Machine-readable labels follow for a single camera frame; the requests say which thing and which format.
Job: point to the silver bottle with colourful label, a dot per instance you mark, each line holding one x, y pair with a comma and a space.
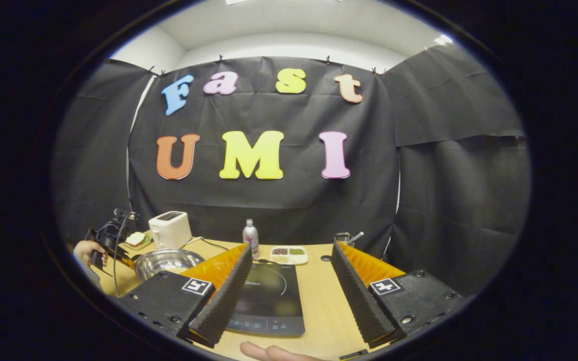
251, 239

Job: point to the white rectangular plate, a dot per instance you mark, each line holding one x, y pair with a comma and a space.
141, 246

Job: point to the stainless steel pot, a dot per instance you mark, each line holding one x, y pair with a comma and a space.
163, 261

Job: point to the white toaster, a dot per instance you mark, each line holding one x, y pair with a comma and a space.
171, 230

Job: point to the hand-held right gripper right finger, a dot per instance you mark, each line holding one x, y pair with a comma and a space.
356, 296

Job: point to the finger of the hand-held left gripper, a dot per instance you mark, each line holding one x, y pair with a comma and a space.
126, 261

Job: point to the black induction cooktop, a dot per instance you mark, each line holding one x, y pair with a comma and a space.
269, 296

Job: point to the sandwich with lettuce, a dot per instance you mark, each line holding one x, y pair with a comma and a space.
136, 238

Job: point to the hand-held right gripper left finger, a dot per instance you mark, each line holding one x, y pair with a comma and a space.
226, 301

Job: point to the white divided dish of beans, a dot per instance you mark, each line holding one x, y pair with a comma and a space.
289, 254

